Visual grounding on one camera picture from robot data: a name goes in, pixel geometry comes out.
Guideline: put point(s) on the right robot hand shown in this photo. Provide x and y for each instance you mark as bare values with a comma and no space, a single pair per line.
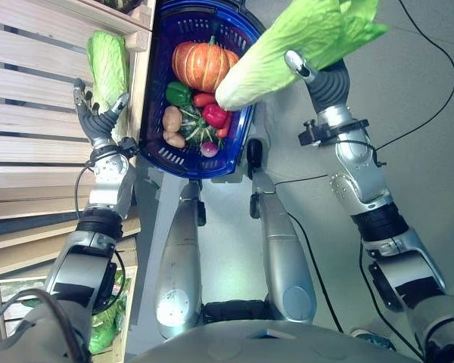
331,89

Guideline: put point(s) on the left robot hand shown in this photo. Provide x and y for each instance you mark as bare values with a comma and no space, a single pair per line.
98,126

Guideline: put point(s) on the large napa cabbage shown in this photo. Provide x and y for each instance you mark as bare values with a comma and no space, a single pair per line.
283,49

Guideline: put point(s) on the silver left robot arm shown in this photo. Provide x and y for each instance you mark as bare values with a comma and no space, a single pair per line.
106,185

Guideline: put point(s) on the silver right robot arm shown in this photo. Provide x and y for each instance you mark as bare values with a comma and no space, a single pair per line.
357,177

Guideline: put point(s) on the blue plastic shopping basket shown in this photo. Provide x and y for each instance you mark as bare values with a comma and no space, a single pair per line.
157,56

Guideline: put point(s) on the small napa cabbage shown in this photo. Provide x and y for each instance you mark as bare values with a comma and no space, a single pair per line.
107,68

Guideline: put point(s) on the brown potato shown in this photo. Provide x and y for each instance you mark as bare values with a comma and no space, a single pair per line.
172,118
174,139

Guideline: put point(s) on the wooden slatted shelf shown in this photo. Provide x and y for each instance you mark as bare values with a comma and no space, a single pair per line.
30,79

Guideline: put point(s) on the green bell pepper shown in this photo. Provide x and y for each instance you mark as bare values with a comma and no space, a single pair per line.
178,92

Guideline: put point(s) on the green striped squash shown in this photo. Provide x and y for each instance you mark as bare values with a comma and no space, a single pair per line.
194,126

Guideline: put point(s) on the small red tomato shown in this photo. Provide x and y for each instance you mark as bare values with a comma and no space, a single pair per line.
203,99

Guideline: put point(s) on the purple round radish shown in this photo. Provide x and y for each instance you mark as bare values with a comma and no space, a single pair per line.
209,149

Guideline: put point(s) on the red bell pepper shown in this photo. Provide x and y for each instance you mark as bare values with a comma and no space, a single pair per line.
215,115

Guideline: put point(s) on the orange pumpkin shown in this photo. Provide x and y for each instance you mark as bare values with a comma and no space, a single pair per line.
200,64

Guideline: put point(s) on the silver left robot leg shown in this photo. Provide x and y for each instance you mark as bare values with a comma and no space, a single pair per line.
181,261

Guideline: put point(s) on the silver robot leg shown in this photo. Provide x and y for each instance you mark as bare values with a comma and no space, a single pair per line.
283,261
181,261

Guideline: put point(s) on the silver right robot leg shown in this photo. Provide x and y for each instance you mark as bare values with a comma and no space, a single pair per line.
283,261

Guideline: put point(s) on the green leafy vegetable in crate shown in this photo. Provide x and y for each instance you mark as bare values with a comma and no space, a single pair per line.
104,329

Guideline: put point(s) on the black robot pelvis block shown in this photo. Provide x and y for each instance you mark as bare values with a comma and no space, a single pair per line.
234,310

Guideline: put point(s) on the grey robot torso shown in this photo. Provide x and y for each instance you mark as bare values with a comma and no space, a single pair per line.
268,344

